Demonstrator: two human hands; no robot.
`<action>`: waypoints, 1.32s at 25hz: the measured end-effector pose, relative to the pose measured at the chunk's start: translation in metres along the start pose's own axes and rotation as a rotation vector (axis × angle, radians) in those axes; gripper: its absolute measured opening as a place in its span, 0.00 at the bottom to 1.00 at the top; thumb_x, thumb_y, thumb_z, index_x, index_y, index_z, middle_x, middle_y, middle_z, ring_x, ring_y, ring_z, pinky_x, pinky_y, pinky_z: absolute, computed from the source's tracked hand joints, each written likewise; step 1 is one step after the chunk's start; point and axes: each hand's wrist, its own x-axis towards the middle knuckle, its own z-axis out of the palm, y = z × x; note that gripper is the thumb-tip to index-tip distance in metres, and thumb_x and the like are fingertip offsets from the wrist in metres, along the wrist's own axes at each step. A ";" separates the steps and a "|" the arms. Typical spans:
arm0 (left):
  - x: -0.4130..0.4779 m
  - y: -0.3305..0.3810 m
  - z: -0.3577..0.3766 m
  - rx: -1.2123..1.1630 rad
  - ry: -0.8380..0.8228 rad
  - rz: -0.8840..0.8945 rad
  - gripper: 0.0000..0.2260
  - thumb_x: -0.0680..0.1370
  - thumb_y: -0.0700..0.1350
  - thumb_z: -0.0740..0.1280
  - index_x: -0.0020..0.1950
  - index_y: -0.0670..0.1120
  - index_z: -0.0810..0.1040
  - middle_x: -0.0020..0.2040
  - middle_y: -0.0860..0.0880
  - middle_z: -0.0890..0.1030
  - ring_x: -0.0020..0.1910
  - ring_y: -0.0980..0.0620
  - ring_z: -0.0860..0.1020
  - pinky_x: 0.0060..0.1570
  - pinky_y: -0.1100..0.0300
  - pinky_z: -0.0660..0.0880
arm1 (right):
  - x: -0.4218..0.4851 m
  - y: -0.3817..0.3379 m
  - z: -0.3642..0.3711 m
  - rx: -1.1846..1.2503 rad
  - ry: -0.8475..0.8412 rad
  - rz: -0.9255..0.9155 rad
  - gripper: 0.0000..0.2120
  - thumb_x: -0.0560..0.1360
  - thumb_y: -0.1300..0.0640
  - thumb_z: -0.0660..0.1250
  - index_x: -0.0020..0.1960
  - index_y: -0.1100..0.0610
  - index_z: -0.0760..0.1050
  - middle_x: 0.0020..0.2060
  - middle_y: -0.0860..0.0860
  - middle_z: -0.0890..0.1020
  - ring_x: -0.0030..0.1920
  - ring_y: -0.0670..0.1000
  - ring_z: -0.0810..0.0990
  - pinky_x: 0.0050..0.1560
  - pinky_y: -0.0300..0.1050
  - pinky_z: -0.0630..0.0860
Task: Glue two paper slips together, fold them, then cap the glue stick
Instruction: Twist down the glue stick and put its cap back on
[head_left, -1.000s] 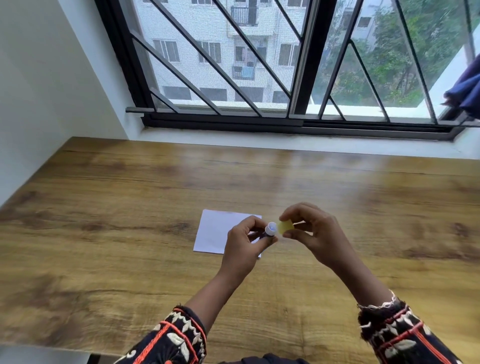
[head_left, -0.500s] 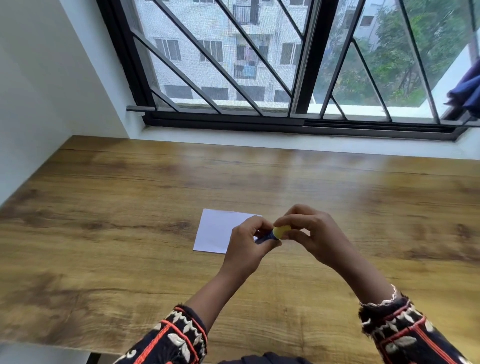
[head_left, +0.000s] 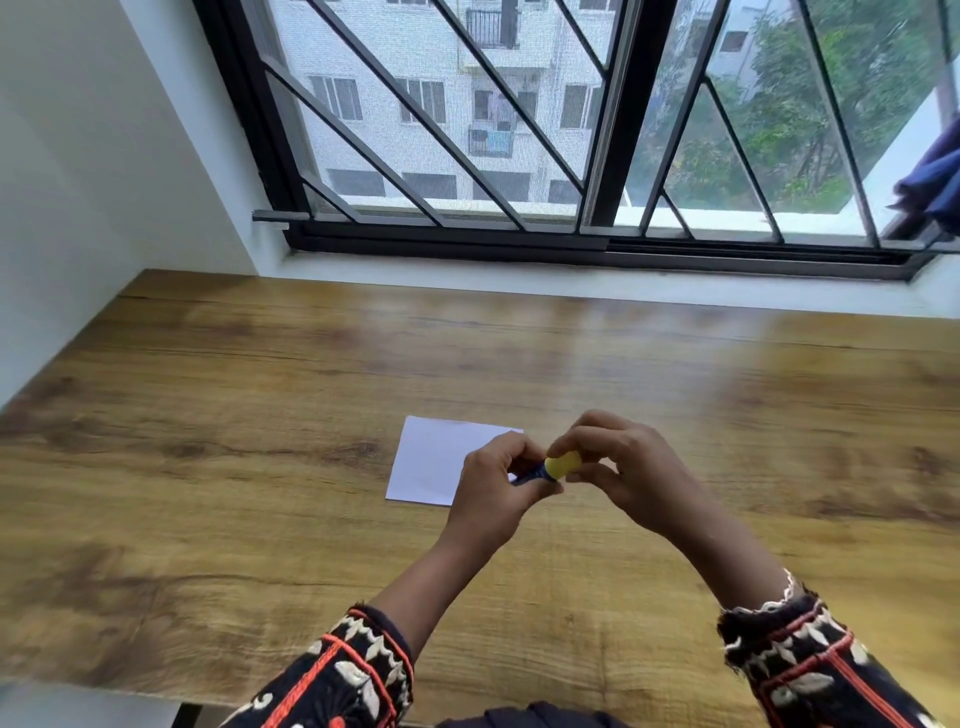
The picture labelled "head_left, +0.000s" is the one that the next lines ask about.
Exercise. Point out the person's left hand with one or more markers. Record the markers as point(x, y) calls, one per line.
point(484, 495)

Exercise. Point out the person's right hand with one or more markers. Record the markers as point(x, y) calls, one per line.
point(652, 480)

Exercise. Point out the person's right thumb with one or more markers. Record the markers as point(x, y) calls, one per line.
point(592, 474)

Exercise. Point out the person's left thumb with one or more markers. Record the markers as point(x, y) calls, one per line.
point(541, 489)

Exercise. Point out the blue glue stick tube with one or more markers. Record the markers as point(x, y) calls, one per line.
point(534, 472)

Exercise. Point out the yellow glue stick cap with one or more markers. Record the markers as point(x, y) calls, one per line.
point(562, 465)

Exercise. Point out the person's left forearm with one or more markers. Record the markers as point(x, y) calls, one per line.
point(439, 581)

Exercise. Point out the person's right forearm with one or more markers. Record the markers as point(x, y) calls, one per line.
point(731, 559)

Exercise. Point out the white paper sheet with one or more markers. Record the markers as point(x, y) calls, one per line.
point(431, 461)

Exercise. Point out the dark clothing on lap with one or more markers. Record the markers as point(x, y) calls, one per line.
point(551, 716)

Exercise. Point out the black patterned left sleeve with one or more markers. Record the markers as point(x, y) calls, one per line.
point(337, 679)

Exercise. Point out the black patterned sleeve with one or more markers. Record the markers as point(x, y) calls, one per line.
point(810, 667)
point(337, 679)

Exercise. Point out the black patterned right sleeve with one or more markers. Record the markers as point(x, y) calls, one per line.
point(810, 667)

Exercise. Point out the grey window track bar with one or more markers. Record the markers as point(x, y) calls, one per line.
point(279, 216)

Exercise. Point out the white apartment building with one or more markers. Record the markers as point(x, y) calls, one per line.
point(442, 97)

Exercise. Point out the green trees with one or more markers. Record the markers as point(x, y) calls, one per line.
point(787, 112)

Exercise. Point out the black table leg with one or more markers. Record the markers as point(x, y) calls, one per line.
point(187, 716)

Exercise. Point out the dark blue cloth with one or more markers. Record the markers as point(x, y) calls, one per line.
point(934, 180)

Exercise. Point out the black window frame with grille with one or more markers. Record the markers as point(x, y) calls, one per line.
point(626, 120)

